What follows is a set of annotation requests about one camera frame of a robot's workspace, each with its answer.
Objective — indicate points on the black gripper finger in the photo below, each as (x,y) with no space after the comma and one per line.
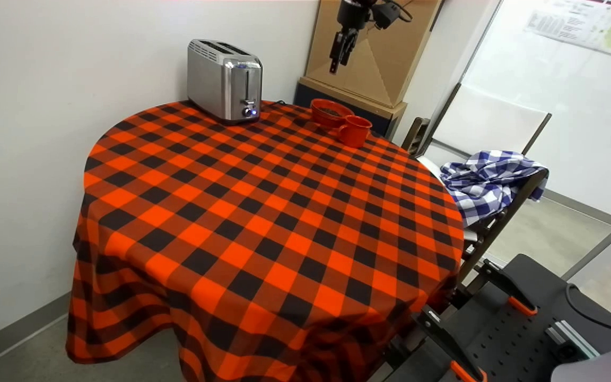
(351,43)
(336,54)

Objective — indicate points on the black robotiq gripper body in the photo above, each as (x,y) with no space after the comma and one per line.
(358,15)

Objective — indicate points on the silver two-slot toaster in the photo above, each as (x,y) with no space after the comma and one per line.
(223,82)

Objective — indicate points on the large upright cardboard box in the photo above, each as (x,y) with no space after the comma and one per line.
(392,65)

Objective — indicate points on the red bowl with coffee beans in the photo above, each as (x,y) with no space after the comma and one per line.
(327,111)

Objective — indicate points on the red cup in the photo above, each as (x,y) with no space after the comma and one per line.
(354,133)

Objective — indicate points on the blue white checkered cloth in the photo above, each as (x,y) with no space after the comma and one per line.
(488,182)

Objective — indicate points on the orange black checkered tablecloth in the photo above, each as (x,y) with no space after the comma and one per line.
(263,241)

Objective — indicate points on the whiteboard with printed chart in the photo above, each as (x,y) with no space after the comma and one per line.
(593,25)

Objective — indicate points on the black perforated platform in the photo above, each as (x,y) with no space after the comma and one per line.
(532,320)

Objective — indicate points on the black metal stand frame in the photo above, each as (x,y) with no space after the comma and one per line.
(493,225)

